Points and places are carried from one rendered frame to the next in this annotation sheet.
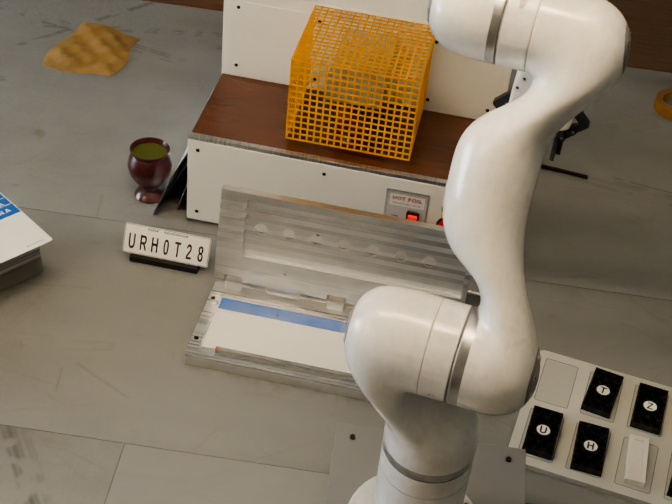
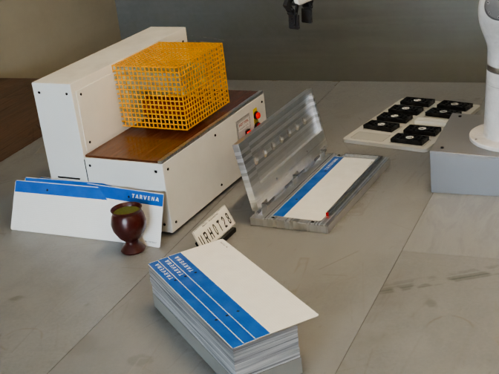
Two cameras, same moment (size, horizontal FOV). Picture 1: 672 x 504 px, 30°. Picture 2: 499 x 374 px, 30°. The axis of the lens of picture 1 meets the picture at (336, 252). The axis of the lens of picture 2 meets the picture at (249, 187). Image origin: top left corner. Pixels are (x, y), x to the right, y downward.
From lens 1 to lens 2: 2.36 m
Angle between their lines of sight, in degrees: 59
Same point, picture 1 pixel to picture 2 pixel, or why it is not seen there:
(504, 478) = (472, 118)
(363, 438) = (442, 145)
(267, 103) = (134, 141)
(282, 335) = (316, 197)
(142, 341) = (302, 248)
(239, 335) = (312, 209)
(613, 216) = not seen: hidden behind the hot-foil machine
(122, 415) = (375, 252)
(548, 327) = not seen: hidden behind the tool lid
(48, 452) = (408, 275)
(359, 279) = (295, 153)
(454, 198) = not seen: outside the picture
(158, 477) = (434, 239)
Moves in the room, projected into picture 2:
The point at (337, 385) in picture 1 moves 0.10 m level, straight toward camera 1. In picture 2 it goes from (366, 182) to (405, 184)
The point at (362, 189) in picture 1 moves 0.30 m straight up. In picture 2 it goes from (229, 132) to (214, 21)
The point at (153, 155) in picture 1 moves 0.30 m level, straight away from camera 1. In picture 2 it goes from (131, 210) to (12, 214)
